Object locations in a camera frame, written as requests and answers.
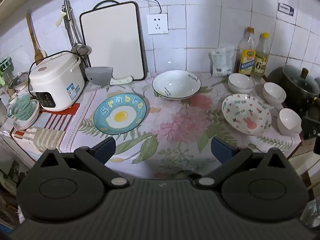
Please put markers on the cooking oil bottle yellow label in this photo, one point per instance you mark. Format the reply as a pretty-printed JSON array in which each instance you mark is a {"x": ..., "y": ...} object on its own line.
[{"x": 246, "y": 60}]

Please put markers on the wall label sticker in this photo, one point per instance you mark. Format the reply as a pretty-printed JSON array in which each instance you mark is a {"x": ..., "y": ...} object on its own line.
[{"x": 286, "y": 9}]

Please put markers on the white ribbed small bowl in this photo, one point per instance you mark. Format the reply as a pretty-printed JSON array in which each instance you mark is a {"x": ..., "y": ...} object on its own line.
[
  {"x": 241, "y": 82},
  {"x": 273, "y": 92},
  {"x": 288, "y": 121}
]

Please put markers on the green appliance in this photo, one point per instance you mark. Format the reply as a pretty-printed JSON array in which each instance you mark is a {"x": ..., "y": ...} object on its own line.
[{"x": 5, "y": 66}]

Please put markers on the floral tablecloth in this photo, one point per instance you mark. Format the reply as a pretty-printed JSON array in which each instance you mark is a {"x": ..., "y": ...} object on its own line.
[{"x": 175, "y": 127}]

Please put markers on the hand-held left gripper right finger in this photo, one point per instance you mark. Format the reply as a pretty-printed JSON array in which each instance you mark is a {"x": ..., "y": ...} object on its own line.
[{"x": 220, "y": 148}]

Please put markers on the white wall socket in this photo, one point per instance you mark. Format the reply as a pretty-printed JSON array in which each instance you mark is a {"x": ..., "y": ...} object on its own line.
[{"x": 157, "y": 23}]

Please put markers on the white large bowl dark rim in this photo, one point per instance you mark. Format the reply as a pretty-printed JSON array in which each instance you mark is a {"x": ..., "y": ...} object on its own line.
[
  {"x": 175, "y": 98},
  {"x": 176, "y": 82}
]

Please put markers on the red striped mat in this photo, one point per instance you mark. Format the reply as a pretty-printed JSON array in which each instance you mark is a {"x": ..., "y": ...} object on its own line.
[{"x": 50, "y": 122}]

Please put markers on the white cutting board dark frame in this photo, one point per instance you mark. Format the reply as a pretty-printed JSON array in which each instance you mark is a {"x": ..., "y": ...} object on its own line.
[{"x": 112, "y": 40}]

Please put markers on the blue fried egg plate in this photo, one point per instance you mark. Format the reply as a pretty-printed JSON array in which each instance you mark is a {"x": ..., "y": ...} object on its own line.
[{"x": 120, "y": 116}]

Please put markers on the green plastic basket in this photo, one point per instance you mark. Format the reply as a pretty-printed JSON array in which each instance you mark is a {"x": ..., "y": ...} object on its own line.
[{"x": 21, "y": 106}]

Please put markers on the metal ladle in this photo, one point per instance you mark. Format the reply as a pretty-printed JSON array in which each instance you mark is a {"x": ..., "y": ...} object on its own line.
[{"x": 72, "y": 33}]

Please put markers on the pink patterned deep plate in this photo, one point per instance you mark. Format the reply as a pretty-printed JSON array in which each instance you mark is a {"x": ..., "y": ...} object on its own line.
[{"x": 246, "y": 113}]

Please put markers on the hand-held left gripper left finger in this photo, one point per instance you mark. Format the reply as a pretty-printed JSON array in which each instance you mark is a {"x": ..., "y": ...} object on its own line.
[{"x": 106, "y": 148}]

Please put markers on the clear vinegar bottle yellow cap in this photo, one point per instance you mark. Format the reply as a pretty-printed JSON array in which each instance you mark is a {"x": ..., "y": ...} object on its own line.
[{"x": 260, "y": 65}]

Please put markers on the dark pot with glass lid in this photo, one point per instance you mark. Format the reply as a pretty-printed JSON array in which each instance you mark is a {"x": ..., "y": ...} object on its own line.
[{"x": 295, "y": 85}]

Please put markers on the wooden spatula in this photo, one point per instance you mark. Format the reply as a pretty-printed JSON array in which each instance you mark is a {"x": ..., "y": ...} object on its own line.
[{"x": 37, "y": 50}]

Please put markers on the white rice cooker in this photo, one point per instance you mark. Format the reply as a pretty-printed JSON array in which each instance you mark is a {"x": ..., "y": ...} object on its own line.
[{"x": 56, "y": 80}]

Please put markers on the white dish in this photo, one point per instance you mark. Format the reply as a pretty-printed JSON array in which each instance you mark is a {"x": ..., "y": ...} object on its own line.
[{"x": 33, "y": 117}]

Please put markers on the metal spoon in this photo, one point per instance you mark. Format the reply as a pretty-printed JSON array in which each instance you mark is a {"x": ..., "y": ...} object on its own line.
[{"x": 86, "y": 50}]

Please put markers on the black gas stove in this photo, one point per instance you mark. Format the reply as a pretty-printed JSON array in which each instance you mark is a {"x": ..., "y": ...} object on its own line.
[{"x": 310, "y": 127}]

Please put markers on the white salt bag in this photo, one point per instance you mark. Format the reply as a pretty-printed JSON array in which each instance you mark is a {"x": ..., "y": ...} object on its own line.
[{"x": 221, "y": 62}]

